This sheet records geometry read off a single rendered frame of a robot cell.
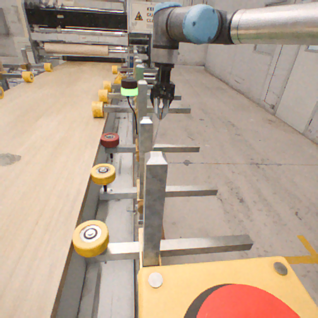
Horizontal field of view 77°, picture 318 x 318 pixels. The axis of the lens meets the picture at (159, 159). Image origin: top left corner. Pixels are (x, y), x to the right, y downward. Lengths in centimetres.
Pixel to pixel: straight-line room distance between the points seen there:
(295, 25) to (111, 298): 87
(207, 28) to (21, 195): 69
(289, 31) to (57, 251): 72
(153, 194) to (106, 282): 48
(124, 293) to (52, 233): 32
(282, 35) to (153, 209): 51
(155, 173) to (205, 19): 46
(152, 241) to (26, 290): 24
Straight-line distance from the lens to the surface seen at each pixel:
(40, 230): 57
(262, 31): 67
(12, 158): 87
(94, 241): 50
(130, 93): 77
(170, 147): 93
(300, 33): 63
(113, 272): 79
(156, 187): 34
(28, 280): 50
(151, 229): 42
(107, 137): 91
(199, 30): 64
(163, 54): 74
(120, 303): 74
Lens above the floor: 131
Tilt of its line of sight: 32 degrees down
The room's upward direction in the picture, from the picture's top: 4 degrees clockwise
